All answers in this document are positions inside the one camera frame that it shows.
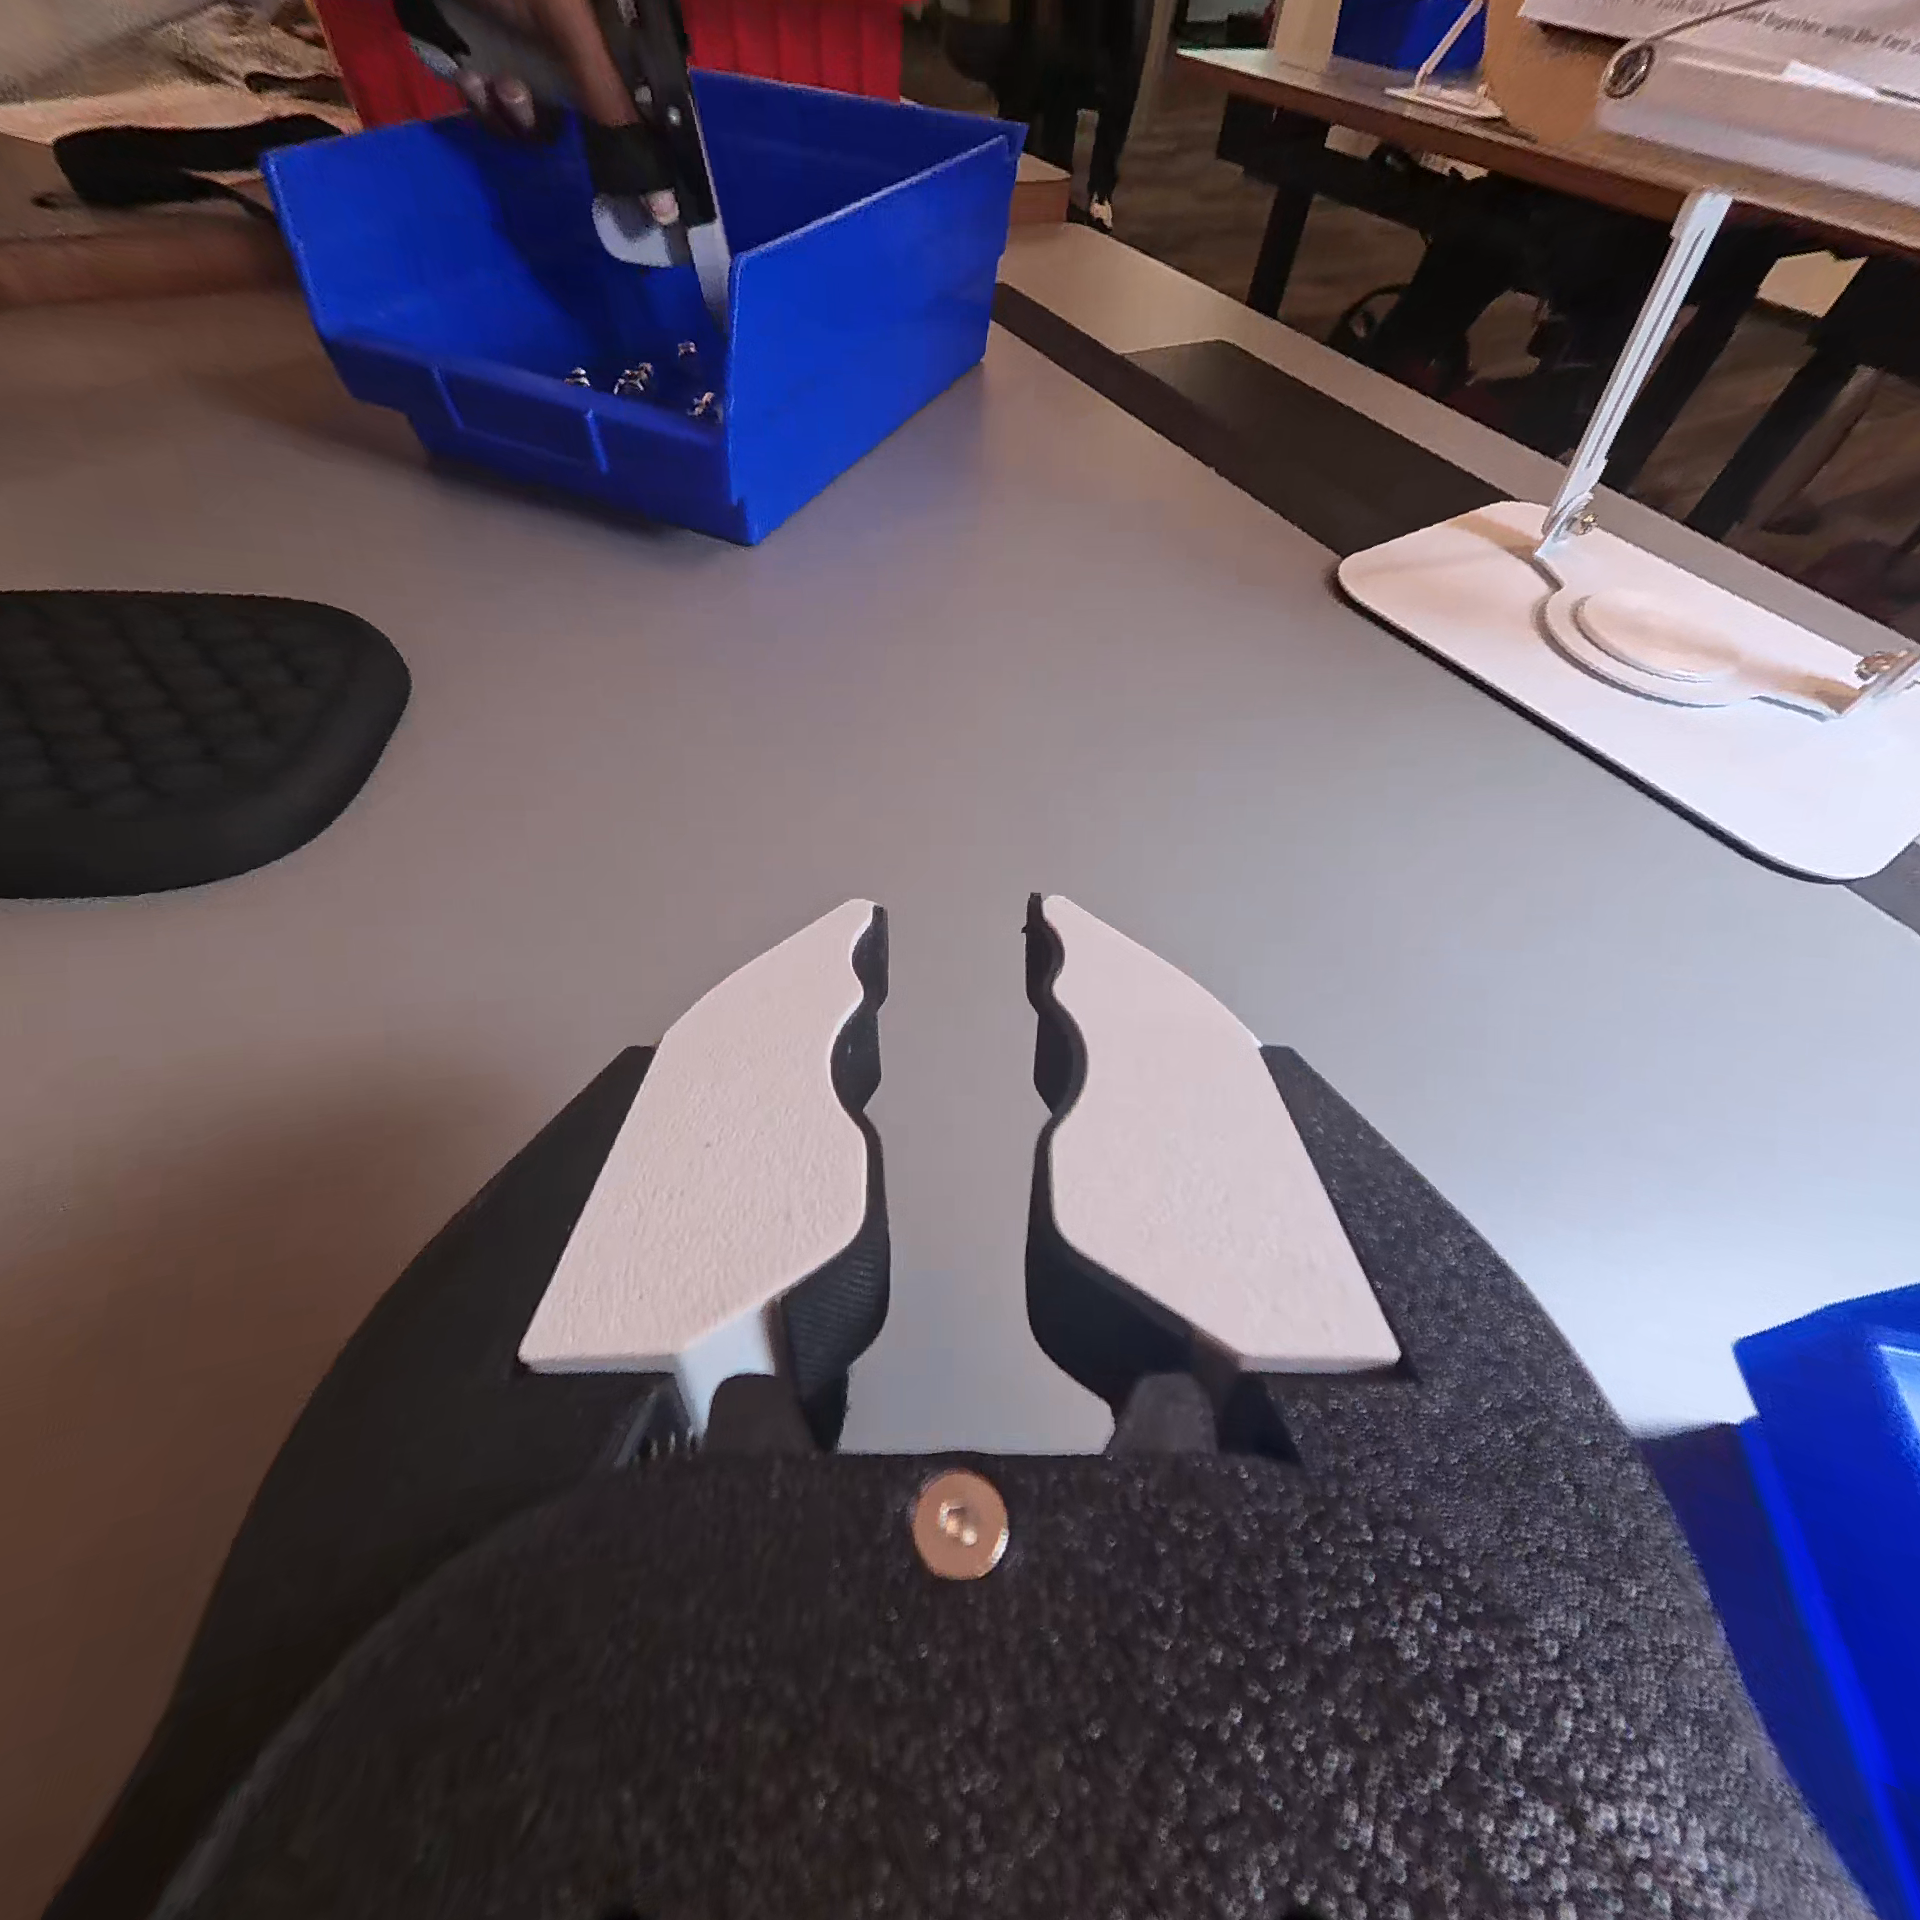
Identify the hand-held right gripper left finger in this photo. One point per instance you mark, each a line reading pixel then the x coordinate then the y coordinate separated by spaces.
pixel 707 1188

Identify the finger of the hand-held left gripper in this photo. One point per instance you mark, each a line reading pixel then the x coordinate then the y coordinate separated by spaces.
pixel 715 271
pixel 635 232

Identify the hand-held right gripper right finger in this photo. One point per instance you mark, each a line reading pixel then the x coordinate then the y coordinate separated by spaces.
pixel 1217 1188

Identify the blue plastic bin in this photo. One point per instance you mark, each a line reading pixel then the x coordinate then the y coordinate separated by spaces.
pixel 1844 1562
pixel 1411 30
pixel 872 333

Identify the person's left hand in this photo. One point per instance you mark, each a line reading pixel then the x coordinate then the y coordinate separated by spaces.
pixel 540 68

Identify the red plastic bin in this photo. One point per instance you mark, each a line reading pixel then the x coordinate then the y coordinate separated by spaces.
pixel 811 38

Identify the white crumpled plastic bag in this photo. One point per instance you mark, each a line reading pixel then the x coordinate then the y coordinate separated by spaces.
pixel 210 46

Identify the light wooden board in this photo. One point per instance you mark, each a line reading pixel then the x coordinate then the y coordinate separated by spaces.
pixel 91 257

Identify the white document stand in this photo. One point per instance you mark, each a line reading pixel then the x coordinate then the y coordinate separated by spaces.
pixel 1499 631

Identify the wooden office desk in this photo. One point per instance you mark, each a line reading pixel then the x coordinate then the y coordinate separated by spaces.
pixel 1351 122

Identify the black wrist rest pad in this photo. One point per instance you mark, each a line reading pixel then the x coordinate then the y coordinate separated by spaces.
pixel 182 750

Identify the printed instruction sheet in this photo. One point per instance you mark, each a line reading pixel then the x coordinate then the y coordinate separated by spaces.
pixel 1802 46

